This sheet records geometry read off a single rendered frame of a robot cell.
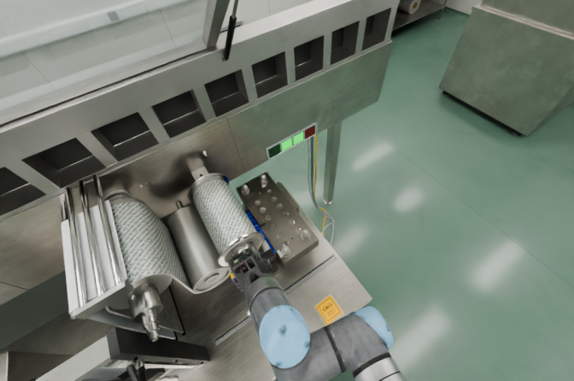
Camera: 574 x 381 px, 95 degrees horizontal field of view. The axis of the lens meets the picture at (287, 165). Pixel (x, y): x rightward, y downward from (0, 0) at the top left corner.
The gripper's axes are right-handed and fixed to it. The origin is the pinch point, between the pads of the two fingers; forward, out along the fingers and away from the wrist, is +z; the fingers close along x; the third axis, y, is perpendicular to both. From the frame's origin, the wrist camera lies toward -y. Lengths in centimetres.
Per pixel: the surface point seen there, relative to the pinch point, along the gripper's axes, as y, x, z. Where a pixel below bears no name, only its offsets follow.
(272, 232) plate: -10.0, -13.1, 25.6
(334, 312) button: -39.9, -17.4, 6.4
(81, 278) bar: 19.5, 30.4, -5.0
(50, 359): -8, 67, 30
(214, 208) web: 14.3, 0.6, 10.8
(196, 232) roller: 8.5, 9.2, 16.5
